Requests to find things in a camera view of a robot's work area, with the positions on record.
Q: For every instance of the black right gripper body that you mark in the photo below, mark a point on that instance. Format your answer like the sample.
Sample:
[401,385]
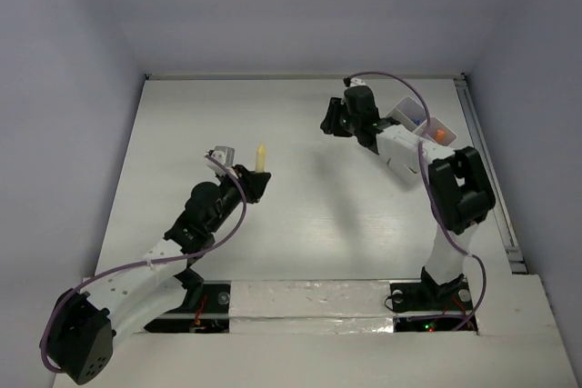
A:
[348,123]

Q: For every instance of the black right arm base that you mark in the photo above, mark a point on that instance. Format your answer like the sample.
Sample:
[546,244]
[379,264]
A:
[422,306]

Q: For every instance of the yellow highlighter pen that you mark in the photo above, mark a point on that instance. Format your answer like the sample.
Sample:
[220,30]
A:
[260,158]

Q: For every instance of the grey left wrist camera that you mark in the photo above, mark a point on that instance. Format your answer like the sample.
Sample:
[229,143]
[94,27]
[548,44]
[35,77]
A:
[220,160]

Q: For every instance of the aluminium rail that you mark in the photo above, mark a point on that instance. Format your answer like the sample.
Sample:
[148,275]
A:
[508,237]

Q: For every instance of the white divided organizer tray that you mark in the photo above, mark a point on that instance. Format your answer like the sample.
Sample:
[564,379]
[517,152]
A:
[412,116]

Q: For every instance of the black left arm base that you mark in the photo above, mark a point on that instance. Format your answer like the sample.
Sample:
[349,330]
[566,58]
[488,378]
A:
[205,309]

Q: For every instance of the orange marker cap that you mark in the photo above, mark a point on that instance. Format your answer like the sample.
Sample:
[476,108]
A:
[440,135]

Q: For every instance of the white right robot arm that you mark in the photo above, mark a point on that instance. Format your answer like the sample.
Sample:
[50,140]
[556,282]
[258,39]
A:
[456,181]

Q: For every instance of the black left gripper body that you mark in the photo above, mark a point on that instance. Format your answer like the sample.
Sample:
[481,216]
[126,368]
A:
[250,184]

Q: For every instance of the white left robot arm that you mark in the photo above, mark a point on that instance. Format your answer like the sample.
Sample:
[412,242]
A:
[89,321]

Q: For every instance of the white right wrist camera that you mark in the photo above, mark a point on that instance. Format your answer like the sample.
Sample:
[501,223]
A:
[353,82]

